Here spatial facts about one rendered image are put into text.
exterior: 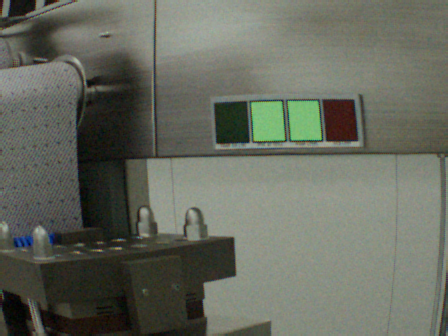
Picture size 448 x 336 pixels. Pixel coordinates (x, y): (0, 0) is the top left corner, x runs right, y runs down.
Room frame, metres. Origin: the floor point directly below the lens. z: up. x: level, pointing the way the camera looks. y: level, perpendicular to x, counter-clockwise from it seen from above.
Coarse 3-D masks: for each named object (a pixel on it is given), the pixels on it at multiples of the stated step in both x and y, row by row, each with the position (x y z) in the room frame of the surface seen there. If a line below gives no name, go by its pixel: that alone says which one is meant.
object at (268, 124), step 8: (256, 104) 1.43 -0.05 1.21; (264, 104) 1.42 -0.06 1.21; (272, 104) 1.41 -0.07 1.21; (280, 104) 1.40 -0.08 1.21; (256, 112) 1.43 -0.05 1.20; (264, 112) 1.42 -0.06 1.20; (272, 112) 1.41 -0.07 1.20; (280, 112) 1.40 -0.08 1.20; (256, 120) 1.43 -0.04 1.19; (264, 120) 1.42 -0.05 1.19; (272, 120) 1.41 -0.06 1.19; (280, 120) 1.41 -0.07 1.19; (256, 128) 1.43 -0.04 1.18; (264, 128) 1.42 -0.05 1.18; (272, 128) 1.41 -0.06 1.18; (280, 128) 1.41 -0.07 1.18; (256, 136) 1.43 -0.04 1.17; (264, 136) 1.42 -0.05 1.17; (272, 136) 1.41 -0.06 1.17; (280, 136) 1.41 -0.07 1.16
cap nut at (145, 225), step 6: (138, 210) 1.56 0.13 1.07; (144, 210) 1.56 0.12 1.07; (150, 210) 1.56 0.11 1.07; (138, 216) 1.56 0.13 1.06; (144, 216) 1.55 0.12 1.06; (150, 216) 1.56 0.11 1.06; (138, 222) 1.56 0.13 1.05; (144, 222) 1.55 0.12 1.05; (150, 222) 1.55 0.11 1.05; (156, 222) 1.57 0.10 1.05; (138, 228) 1.56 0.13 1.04; (144, 228) 1.55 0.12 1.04; (150, 228) 1.55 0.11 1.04; (156, 228) 1.56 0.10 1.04; (138, 234) 1.56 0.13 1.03; (144, 234) 1.55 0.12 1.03; (150, 234) 1.55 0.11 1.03; (156, 234) 1.56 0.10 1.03
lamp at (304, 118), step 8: (288, 104) 1.40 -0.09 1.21; (296, 104) 1.39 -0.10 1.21; (304, 104) 1.38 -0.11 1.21; (312, 104) 1.37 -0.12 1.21; (296, 112) 1.39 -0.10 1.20; (304, 112) 1.38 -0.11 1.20; (312, 112) 1.37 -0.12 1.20; (296, 120) 1.39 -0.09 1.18; (304, 120) 1.38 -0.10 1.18; (312, 120) 1.37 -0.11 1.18; (296, 128) 1.39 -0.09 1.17; (304, 128) 1.38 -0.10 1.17; (312, 128) 1.37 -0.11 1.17; (320, 128) 1.36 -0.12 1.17; (296, 136) 1.39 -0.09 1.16; (304, 136) 1.38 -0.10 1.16; (312, 136) 1.37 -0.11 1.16; (320, 136) 1.36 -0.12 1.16
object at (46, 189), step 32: (32, 128) 1.46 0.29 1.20; (64, 128) 1.53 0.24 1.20; (0, 160) 1.40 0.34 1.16; (32, 160) 1.46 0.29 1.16; (64, 160) 1.52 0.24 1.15; (0, 192) 1.40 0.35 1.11; (32, 192) 1.46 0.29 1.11; (64, 192) 1.52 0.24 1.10; (32, 224) 1.45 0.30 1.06; (64, 224) 1.51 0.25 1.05
